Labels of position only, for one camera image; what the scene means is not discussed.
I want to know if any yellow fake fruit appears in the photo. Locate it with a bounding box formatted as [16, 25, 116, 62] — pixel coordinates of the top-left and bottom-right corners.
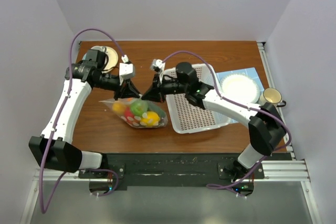
[112, 102, 127, 114]

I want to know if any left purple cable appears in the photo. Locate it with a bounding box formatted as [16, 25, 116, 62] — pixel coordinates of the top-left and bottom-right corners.
[38, 28, 128, 214]

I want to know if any yellow fake lemon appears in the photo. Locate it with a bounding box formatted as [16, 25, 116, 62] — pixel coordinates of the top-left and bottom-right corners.
[140, 111, 160, 126]

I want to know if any cream enamel mug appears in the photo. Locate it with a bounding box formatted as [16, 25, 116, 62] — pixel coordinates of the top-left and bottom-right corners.
[258, 88, 287, 108]

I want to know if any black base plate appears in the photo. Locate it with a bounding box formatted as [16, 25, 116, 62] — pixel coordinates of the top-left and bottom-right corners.
[78, 152, 292, 193]

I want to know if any green fake cucumber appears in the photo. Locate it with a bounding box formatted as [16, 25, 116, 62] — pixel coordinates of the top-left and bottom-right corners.
[148, 101, 166, 118]

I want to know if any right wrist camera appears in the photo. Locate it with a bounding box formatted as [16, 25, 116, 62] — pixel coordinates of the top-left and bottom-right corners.
[150, 59, 165, 72]

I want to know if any polka dot zip bag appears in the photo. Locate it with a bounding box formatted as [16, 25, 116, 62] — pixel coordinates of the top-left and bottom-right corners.
[100, 98, 168, 129]

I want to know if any blue checked cloth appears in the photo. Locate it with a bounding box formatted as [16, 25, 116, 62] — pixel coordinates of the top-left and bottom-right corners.
[216, 67, 266, 124]

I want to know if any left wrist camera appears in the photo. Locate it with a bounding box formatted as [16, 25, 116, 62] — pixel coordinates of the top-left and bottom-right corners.
[119, 63, 135, 81]

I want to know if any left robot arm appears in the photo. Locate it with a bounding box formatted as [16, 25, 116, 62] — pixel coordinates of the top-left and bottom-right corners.
[28, 49, 140, 178]

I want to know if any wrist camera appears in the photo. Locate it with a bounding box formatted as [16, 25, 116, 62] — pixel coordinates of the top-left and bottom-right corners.
[119, 63, 135, 81]
[150, 59, 165, 72]

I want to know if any cream and blue plate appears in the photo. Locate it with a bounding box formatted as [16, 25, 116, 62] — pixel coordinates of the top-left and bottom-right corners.
[82, 46, 119, 73]

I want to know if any white paper plate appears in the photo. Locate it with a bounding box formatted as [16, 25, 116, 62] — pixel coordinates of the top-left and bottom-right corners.
[220, 74, 260, 103]

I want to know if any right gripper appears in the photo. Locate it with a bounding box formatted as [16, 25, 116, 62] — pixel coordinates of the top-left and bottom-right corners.
[142, 72, 189, 103]

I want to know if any green fake custard apple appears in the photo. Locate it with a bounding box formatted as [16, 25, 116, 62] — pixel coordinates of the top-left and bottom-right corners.
[130, 99, 148, 116]

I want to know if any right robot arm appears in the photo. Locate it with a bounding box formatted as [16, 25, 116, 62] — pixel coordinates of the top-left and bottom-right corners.
[142, 59, 286, 178]

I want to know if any white plastic basket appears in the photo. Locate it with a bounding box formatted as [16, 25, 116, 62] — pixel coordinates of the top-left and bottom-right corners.
[164, 63, 232, 134]

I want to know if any aluminium frame rail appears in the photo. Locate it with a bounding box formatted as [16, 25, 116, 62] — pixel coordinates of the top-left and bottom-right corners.
[258, 41, 322, 224]

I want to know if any red fake apple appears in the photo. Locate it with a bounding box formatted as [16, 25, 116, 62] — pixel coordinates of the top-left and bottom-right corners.
[123, 107, 137, 123]

